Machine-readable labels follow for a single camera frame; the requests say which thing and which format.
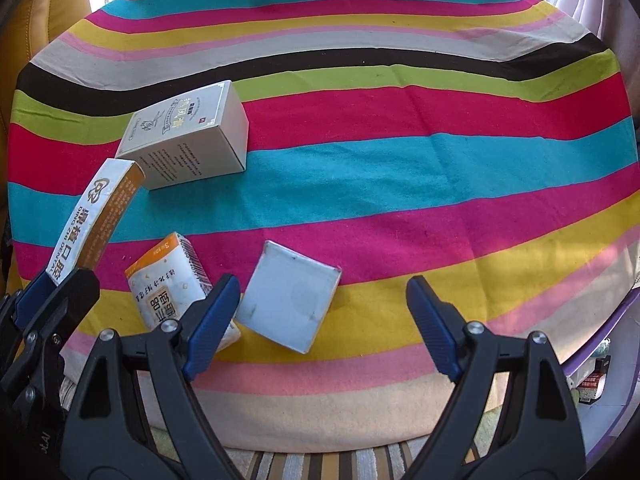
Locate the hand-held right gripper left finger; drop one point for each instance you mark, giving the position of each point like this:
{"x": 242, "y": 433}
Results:
{"x": 215, "y": 320}

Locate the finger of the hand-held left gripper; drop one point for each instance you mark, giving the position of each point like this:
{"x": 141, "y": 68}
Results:
{"x": 75, "y": 290}
{"x": 30, "y": 292}

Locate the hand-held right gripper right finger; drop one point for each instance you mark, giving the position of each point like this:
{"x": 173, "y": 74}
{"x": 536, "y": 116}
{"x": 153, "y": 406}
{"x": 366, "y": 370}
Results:
{"x": 430, "y": 325}

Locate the plain white square box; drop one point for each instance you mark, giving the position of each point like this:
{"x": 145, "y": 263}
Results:
{"x": 287, "y": 302}

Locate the long white orange box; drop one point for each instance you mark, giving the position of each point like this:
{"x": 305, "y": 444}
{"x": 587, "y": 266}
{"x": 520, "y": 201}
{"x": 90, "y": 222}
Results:
{"x": 95, "y": 210}

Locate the purple cardboard box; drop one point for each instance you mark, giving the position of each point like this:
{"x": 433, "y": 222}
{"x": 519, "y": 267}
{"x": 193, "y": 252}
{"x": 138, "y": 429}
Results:
{"x": 600, "y": 425}

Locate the orange white packet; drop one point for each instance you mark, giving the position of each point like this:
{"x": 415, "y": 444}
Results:
{"x": 160, "y": 285}

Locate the colourful striped cloth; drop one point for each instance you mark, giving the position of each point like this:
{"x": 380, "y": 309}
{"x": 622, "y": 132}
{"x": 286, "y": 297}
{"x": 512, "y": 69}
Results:
{"x": 400, "y": 185}

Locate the small red label box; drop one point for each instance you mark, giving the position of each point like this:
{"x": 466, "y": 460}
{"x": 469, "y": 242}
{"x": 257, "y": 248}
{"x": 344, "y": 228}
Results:
{"x": 595, "y": 382}

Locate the beige striped cushion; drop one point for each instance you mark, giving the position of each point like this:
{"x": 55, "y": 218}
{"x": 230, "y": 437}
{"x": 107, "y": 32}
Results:
{"x": 320, "y": 465}

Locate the white box gold print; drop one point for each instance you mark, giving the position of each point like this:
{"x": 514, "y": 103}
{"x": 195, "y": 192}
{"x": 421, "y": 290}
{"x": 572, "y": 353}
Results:
{"x": 185, "y": 135}

